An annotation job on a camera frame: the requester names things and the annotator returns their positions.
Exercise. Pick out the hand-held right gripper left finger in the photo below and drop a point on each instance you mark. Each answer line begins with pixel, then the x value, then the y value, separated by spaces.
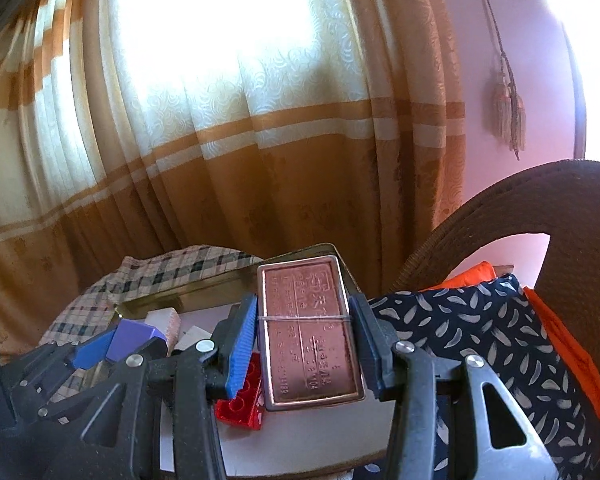
pixel 240 345

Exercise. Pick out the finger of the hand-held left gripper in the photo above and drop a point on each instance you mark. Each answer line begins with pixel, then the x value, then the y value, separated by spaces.
pixel 92 352

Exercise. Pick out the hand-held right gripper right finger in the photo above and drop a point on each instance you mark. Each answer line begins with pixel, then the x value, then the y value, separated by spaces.
pixel 367 345

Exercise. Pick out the purple box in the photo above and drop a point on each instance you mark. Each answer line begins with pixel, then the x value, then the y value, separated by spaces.
pixel 130 337

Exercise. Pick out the white charger adapter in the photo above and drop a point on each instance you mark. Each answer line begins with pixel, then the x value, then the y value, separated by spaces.
pixel 192 335

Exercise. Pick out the red building block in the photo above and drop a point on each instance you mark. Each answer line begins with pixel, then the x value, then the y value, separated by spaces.
pixel 240 410

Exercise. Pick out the gold rectangular tin box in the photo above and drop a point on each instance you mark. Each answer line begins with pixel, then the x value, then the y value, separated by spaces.
pixel 205 287

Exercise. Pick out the white box with red label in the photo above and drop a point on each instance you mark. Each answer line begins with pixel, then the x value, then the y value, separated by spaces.
pixel 162 322

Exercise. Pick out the plaid tablecloth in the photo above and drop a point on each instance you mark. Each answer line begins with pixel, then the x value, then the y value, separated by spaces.
pixel 145 270

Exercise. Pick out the navy leaf print cushion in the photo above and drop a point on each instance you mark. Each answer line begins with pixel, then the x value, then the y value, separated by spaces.
pixel 480 320

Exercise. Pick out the cream and orange patterned curtain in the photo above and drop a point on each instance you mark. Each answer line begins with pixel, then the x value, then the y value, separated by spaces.
pixel 230 160

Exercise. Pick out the orange cushion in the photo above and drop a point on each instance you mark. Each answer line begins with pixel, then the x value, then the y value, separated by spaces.
pixel 565 340

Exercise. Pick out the brown wicker chair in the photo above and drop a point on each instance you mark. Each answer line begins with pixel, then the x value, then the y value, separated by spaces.
pixel 530 200

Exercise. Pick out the curtain tieback tassel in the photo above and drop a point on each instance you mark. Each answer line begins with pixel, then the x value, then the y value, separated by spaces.
pixel 505 105

